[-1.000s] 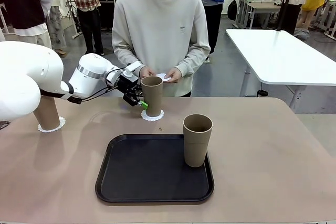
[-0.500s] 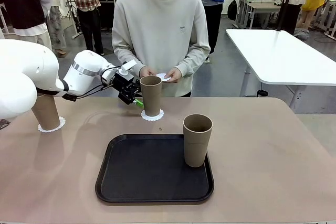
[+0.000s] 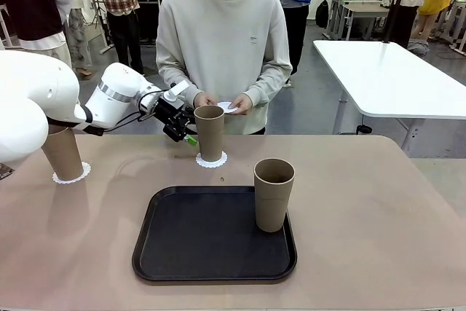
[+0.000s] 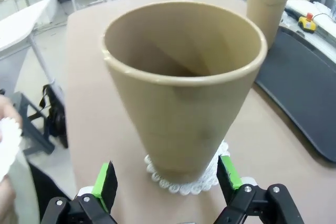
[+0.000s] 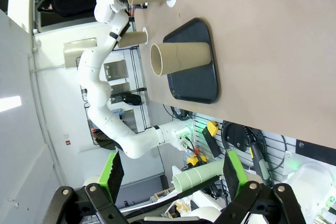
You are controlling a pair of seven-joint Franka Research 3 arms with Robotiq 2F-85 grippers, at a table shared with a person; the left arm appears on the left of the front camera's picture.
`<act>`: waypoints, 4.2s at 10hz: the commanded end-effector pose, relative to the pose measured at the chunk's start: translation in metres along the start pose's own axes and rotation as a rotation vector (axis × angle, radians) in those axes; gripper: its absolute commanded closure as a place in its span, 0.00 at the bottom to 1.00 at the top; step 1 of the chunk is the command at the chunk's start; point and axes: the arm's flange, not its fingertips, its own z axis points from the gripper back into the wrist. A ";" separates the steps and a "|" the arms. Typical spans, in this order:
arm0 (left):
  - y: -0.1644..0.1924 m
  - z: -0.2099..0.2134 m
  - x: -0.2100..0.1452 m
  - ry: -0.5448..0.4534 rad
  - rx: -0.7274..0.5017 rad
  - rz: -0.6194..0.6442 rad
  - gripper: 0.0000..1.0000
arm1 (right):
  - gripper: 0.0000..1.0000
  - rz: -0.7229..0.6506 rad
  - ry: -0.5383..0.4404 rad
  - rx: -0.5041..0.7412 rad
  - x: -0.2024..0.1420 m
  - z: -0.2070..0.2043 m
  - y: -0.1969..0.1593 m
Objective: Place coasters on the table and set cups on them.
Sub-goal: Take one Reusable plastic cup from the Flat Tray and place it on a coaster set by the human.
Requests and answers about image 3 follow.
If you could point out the black hanging bag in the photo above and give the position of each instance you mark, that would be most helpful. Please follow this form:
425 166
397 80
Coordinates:
322 12

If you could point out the grey work desk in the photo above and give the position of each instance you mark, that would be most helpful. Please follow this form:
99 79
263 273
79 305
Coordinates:
360 8

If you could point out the person's right hand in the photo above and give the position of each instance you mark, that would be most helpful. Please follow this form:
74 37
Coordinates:
205 100

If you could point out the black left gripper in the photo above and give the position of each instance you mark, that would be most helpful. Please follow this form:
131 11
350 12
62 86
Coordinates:
169 118

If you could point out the black plastic serving tray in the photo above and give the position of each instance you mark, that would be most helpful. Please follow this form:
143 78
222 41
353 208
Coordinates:
218 252

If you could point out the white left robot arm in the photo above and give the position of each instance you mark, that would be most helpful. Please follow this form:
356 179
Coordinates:
32 89

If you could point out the grey crumpled cloth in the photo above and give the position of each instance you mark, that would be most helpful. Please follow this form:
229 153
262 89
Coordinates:
418 47

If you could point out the person's right forearm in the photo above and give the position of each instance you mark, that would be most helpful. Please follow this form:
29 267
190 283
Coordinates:
174 78

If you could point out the person's left forearm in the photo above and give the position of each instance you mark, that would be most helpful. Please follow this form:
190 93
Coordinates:
271 83

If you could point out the person's left hand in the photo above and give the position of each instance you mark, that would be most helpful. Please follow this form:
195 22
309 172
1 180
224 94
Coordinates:
243 104

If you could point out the person in beige sweater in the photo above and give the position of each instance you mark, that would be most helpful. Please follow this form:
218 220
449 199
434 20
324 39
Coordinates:
222 34

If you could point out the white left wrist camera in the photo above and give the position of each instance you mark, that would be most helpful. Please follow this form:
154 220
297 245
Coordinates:
178 89

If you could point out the white scalloped paper coaster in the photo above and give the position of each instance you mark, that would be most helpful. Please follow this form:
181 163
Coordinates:
223 161
227 106
86 172

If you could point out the bystander in grey patterned trousers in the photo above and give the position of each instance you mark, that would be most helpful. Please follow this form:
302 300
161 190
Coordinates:
78 34

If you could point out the large white table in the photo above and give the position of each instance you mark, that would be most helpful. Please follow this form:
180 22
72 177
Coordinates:
382 70

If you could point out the white desk frame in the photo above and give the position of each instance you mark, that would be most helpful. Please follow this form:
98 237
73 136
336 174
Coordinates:
108 48

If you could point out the tall brown paper cup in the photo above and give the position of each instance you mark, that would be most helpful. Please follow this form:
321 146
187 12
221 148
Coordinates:
67 158
210 136
273 205

